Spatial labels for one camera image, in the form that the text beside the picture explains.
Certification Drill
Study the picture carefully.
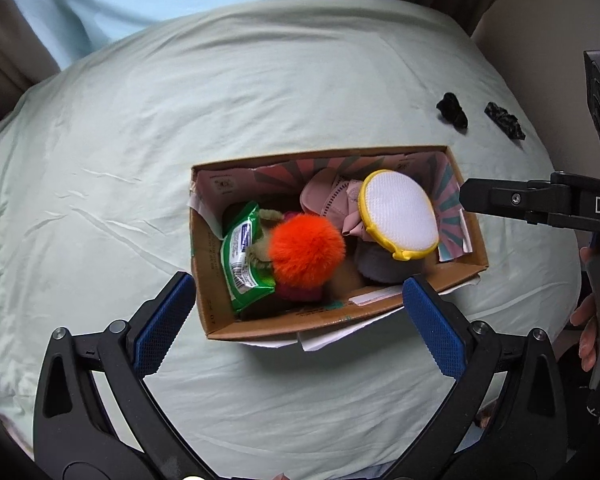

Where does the yellow rimmed round mesh pouch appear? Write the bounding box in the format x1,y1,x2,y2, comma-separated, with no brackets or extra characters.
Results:
358,169,440,262

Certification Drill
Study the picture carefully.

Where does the magenta pouch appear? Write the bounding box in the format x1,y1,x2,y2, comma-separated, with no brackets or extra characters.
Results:
277,282,327,304

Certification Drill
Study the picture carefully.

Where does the person's right hand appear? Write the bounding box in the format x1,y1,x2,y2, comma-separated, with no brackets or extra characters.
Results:
570,246,599,373

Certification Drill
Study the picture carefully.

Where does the green wet wipes packet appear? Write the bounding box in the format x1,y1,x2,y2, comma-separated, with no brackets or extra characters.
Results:
220,201,277,313

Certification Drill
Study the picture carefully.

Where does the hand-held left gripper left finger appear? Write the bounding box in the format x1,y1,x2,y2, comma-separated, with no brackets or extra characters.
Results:
32,271,216,480

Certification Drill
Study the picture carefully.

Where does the patterned cardboard box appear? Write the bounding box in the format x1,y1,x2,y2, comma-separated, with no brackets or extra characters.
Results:
187,145,490,352

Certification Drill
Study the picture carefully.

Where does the orange fluffy pompom toy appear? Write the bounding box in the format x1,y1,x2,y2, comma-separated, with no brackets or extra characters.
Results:
249,207,347,292

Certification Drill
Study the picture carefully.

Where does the light blue hanging cloth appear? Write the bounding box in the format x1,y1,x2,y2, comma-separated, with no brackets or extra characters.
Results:
7,0,367,70

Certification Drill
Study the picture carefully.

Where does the black fabric piece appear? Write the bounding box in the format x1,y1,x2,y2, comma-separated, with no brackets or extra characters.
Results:
484,102,527,141
436,92,469,132

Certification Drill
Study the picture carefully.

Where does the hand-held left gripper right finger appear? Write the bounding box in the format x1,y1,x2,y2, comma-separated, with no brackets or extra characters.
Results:
385,274,568,480

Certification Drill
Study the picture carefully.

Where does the pink fabric face mask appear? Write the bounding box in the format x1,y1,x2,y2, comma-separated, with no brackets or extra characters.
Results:
299,169,377,237

